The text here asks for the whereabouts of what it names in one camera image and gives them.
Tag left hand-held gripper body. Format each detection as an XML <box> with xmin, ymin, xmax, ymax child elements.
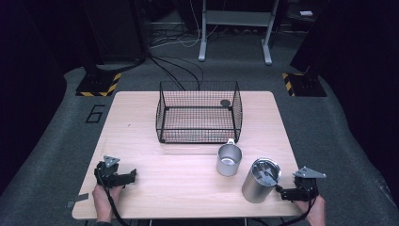
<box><xmin>93</xmin><ymin>154</ymin><xmax>127</xmax><ymax>189</ymax></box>

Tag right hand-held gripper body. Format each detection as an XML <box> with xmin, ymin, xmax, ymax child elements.
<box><xmin>292</xmin><ymin>166</ymin><xmax>327</xmax><ymax>202</ymax></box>

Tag tall steel tumbler with lid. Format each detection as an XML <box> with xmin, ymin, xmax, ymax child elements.
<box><xmin>241</xmin><ymin>157</ymin><xmax>282</xmax><ymax>204</ymax></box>

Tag steel mug with handle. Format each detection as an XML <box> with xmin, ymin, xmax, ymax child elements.
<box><xmin>215</xmin><ymin>137</ymin><xmax>244</xmax><ymax>178</ymax></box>

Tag black wire basket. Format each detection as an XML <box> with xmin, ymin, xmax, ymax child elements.
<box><xmin>155</xmin><ymin>80</ymin><xmax>244</xmax><ymax>145</ymax></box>

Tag person's left hand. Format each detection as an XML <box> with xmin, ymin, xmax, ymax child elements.
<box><xmin>91</xmin><ymin>184</ymin><xmax>124</xmax><ymax>224</ymax></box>

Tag person's right hand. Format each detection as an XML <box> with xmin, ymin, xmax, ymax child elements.
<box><xmin>294</xmin><ymin>194</ymin><xmax>327</xmax><ymax>226</ymax></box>

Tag grey tape strip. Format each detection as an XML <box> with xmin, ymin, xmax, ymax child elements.
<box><xmin>65</xmin><ymin>192</ymin><xmax>90</xmax><ymax>209</ymax></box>

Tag black base with yellow stripes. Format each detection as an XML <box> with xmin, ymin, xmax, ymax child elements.
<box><xmin>75</xmin><ymin>71</ymin><xmax>122</xmax><ymax>98</ymax></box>
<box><xmin>280</xmin><ymin>72</ymin><xmax>328</xmax><ymax>98</ymax></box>

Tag black cabinet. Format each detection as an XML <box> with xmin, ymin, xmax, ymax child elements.
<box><xmin>79</xmin><ymin>0</ymin><xmax>149</xmax><ymax>65</ymax></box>

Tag white metal stand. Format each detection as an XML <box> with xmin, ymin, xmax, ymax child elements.
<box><xmin>198</xmin><ymin>0</ymin><xmax>280</xmax><ymax>66</ymax></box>

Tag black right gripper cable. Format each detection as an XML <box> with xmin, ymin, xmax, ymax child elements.
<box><xmin>278</xmin><ymin>196</ymin><xmax>318</xmax><ymax>226</ymax></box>

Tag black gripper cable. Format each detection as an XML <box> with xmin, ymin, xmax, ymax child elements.
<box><xmin>278</xmin><ymin>196</ymin><xmax>318</xmax><ymax>226</ymax></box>
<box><xmin>95</xmin><ymin>169</ymin><xmax>130</xmax><ymax>226</ymax></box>

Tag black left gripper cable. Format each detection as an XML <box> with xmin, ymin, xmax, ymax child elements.
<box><xmin>95</xmin><ymin>169</ymin><xmax>130</xmax><ymax>226</ymax></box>

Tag black floor cables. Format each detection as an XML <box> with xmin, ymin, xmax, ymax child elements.
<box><xmin>147</xmin><ymin>53</ymin><xmax>205</xmax><ymax>92</ymax></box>

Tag white floor cables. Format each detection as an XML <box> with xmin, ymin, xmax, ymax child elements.
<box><xmin>149</xmin><ymin>0</ymin><xmax>220</xmax><ymax>50</ymax></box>

